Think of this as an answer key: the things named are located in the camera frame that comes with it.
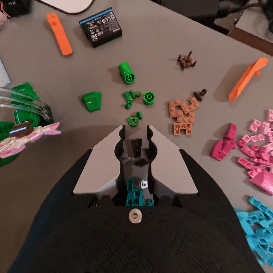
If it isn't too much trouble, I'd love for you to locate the orange lego brick separator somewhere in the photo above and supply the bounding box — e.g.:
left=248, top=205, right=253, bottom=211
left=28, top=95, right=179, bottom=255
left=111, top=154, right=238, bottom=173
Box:
left=46, top=12, right=73, bottom=56
left=228, top=57, right=269, bottom=102

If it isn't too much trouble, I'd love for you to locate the black cardboard box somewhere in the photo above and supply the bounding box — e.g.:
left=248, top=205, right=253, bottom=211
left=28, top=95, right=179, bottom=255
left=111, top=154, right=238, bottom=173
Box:
left=0, top=0, right=32, bottom=18

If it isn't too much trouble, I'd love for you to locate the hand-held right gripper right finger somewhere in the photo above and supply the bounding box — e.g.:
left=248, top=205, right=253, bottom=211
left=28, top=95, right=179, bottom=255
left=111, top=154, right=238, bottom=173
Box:
left=147, top=125, right=198, bottom=199

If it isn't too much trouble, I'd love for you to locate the pile of pink lego pieces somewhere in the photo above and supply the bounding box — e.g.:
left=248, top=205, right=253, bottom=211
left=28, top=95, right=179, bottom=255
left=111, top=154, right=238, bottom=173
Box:
left=236, top=109, right=273, bottom=196

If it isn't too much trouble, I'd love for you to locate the pile of cyan lego pieces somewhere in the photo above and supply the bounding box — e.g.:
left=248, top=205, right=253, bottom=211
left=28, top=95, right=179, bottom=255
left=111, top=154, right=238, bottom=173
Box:
left=234, top=196, right=273, bottom=266

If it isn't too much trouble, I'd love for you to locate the dark brown spiky lego piece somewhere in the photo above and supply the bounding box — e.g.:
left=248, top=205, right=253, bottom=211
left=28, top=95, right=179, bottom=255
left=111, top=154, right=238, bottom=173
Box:
left=177, top=50, right=197, bottom=71

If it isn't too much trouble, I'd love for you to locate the small green lego leaf cluster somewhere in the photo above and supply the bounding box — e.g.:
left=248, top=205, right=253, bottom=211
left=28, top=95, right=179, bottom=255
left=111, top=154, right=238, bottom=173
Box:
left=123, top=90, right=141, bottom=109

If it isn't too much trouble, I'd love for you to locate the tan lego plate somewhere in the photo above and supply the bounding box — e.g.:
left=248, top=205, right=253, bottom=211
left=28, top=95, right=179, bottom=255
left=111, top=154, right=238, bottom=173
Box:
left=168, top=99, right=182, bottom=118
left=181, top=97, right=200, bottom=113
left=177, top=112, right=195, bottom=124
left=173, top=123, right=192, bottom=135

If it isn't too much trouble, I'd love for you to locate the green and pink lego model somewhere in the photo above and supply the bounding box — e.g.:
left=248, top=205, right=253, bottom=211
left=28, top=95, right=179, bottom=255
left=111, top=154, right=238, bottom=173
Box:
left=0, top=82, right=62, bottom=167

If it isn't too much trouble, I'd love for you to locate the green lego cylinder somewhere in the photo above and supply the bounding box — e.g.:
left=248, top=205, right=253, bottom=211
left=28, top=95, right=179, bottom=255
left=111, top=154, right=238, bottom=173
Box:
left=118, top=61, right=135, bottom=84

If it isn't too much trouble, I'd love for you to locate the bundle of black cables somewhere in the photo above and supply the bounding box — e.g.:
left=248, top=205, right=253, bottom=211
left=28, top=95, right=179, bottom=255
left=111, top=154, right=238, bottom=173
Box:
left=220, top=0, right=273, bottom=34

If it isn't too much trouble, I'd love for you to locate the black lego wedge plate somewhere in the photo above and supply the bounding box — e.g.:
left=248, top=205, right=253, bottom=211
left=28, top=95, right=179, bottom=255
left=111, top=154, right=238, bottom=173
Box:
left=131, top=139, right=143, bottom=158

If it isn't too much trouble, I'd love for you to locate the black battery blue stripe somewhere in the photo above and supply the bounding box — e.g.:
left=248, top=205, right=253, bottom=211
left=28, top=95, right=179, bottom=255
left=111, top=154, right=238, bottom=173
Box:
left=78, top=7, right=123, bottom=48

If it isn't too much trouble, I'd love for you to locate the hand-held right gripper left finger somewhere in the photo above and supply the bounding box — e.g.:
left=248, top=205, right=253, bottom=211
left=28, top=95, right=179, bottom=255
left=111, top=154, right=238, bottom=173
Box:
left=73, top=125, right=126, bottom=198

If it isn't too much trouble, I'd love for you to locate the green round lego brick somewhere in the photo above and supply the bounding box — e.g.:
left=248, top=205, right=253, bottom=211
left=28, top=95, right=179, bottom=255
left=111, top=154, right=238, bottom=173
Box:
left=143, top=92, right=155, bottom=105

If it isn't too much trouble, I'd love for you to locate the green lego slope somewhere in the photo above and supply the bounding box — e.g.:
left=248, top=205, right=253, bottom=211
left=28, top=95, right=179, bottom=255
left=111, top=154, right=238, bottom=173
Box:
left=81, top=92, right=102, bottom=113

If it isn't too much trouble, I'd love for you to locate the pile of teal lego pieces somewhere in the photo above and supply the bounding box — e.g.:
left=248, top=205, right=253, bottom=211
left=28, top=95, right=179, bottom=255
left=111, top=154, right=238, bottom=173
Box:
left=126, top=179, right=155, bottom=207

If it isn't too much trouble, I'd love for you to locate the dark pin piece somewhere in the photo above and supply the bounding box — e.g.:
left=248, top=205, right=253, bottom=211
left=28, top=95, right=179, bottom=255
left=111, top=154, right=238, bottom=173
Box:
left=194, top=89, right=207, bottom=101

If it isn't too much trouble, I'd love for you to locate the magenta lego petal piece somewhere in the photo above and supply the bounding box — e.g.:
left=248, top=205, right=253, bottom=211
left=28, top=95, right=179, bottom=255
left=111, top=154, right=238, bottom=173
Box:
left=209, top=123, right=237, bottom=161

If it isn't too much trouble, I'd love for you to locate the green round lego plate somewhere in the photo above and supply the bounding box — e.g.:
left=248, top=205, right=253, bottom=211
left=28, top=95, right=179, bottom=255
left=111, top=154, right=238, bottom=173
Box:
left=128, top=111, right=143, bottom=127

